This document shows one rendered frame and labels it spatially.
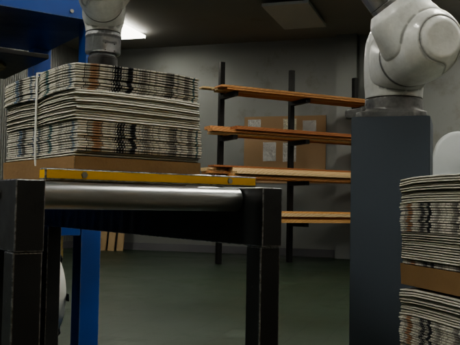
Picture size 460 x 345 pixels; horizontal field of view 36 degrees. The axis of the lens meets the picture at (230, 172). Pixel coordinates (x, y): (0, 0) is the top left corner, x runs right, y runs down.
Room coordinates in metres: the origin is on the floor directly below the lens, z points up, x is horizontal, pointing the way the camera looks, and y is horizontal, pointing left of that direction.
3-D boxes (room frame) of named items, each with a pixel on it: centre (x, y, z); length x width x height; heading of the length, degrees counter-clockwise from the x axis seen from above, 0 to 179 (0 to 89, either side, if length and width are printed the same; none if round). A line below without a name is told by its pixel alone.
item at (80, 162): (1.46, 0.22, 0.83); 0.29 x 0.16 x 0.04; 127
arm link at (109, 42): (1.78, 0.33, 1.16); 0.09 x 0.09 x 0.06
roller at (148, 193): (1.38, 0.17, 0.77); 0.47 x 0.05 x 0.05; 124
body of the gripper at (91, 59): (1.78, 0.33, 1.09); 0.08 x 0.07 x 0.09; 124
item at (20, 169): (1.64, 0.36, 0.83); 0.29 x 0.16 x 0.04; 127
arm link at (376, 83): (1.90, -0.44, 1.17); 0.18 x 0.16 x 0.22; 7
